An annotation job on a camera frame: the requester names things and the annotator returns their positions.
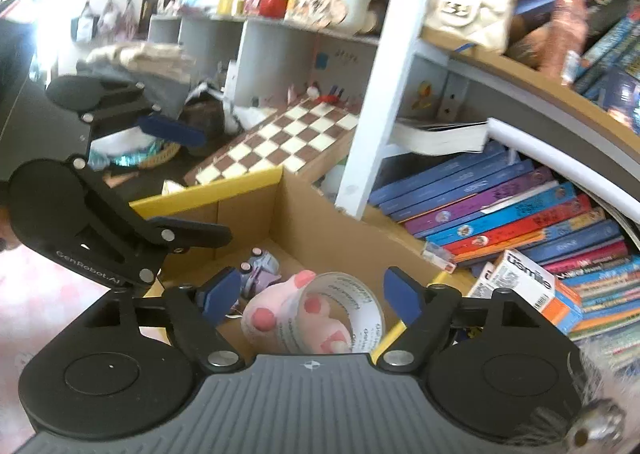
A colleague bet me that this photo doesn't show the clear tape roll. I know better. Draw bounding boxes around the clear tape roll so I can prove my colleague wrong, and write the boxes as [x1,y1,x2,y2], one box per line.
[275,271,386,354]

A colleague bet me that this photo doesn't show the purple toy camera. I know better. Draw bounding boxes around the purple toy camera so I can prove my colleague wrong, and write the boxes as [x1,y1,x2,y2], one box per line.
[239,247,282,304]

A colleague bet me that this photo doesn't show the folded grey blanket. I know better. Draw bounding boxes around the folded grey blanket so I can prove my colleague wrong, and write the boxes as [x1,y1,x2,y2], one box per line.
[76,42,195,84]

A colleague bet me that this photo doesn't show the upper orange white box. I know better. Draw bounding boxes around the upper orange white box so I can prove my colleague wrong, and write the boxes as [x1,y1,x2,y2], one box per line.
[485,249,582,334]

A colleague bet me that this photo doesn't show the yellow cardboard box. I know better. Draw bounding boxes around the yellow cardboard box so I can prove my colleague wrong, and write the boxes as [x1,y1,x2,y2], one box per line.
[132,169,475,358]

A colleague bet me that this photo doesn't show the brown white chessboard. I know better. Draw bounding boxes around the brown white chessboard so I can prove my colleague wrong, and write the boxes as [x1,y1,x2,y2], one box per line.
[183,101,358,185]

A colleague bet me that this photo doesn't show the white lamp head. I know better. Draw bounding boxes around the white lamp head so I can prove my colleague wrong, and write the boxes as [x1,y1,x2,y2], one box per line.
[487,117,640,223]

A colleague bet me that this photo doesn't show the cream quilted handbag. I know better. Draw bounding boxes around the cream quilted handbag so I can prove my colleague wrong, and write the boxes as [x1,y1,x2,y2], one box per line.
[424,0,514,54]

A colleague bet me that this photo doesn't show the copper glitter bottle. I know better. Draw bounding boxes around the copper glitter bottle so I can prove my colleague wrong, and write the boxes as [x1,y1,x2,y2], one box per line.
[539,0,588,86]

